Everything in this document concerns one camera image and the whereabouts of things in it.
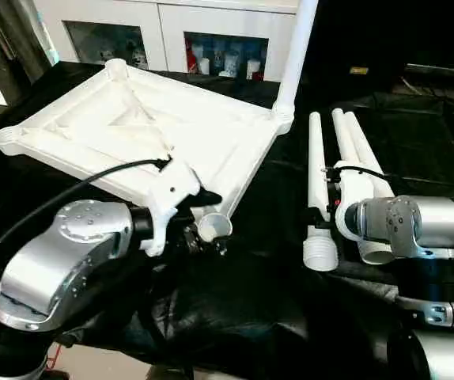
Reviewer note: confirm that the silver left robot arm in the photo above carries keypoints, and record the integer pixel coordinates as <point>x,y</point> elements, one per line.
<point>61,269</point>

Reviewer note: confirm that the pale blue bottle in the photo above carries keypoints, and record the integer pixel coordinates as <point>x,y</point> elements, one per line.
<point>231,63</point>

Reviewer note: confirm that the teal white pole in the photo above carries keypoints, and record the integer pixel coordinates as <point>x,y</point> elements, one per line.
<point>45,32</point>

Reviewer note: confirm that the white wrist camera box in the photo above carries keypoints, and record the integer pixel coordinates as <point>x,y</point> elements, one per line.
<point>170,206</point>
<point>347,198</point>

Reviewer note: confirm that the white plastic table top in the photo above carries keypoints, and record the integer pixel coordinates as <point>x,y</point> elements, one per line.
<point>132,127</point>

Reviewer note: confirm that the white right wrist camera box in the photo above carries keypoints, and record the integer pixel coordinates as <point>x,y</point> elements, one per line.
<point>347,198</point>

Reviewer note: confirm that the small white cup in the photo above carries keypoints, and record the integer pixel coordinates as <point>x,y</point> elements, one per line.
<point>253,70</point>

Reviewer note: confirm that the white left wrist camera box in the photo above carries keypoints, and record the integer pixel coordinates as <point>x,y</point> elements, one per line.
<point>170,206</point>

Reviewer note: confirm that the red bottle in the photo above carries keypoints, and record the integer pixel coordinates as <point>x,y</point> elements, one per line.
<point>192,58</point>

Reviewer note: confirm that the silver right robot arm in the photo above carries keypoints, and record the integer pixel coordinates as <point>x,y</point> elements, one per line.
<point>417,229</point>

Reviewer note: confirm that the small white figurine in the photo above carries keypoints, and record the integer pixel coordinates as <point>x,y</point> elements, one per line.
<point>138,57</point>
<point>105,55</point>

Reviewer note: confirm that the black low cabinet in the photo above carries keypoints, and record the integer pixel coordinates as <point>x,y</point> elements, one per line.
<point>401,39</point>

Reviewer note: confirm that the white display cabinet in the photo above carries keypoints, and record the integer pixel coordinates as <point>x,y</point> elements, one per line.
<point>164,16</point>

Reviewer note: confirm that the black work mat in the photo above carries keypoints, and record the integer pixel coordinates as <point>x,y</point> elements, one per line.
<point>251,301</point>

